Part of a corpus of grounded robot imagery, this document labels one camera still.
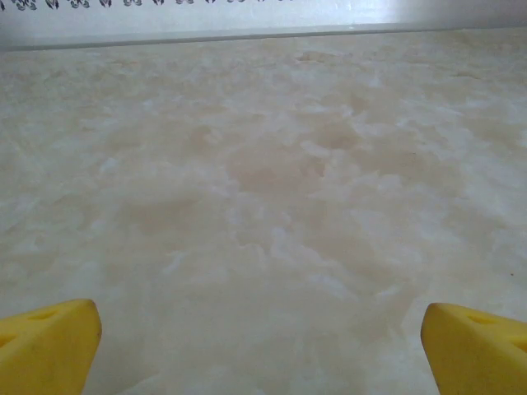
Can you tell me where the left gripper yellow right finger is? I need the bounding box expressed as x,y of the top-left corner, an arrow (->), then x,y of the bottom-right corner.
420,302 -> 527,395

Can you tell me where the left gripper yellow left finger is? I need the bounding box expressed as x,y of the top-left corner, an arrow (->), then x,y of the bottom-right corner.
0,299 -> 103,395

